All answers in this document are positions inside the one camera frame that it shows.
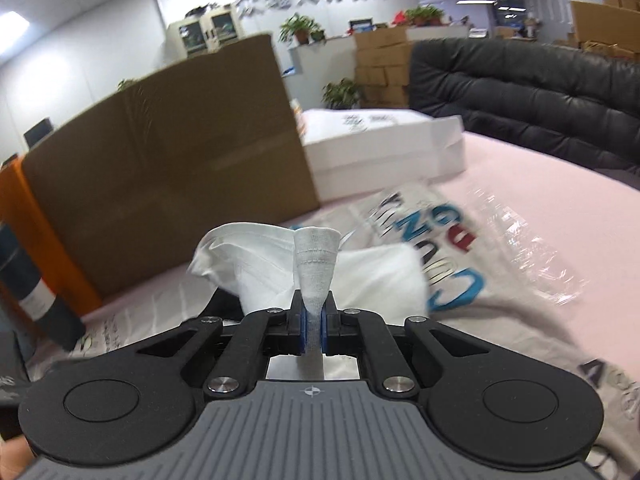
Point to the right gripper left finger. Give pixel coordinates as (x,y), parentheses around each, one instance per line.
(297,325)

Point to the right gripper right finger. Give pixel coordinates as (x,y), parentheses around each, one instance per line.
(328,332)

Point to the white t-shirt black trim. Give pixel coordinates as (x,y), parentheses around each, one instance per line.
(264,265)

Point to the printed cartoon bed sheet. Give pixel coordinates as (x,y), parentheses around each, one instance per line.
(488,384)

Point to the white flat boxes stack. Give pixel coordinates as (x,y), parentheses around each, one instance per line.
(355,152)

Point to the large brown cardboard box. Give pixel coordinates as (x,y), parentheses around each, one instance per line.
(131,185)

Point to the potted plant on floor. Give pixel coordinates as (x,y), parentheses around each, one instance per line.
(341,95)

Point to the stacked brown cartons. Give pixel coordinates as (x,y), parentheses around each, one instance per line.
(382,67)

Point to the dark blue thermos bottle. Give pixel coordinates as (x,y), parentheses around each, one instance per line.
(40,303)

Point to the potted plant on counter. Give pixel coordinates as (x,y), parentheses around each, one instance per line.
(301,28)

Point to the orange cardboard box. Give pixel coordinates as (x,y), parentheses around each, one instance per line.
(21,211)

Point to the beige metal cabinet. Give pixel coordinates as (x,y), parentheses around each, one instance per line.
(204,30)

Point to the black leather sofa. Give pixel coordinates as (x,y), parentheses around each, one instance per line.
(575,106)

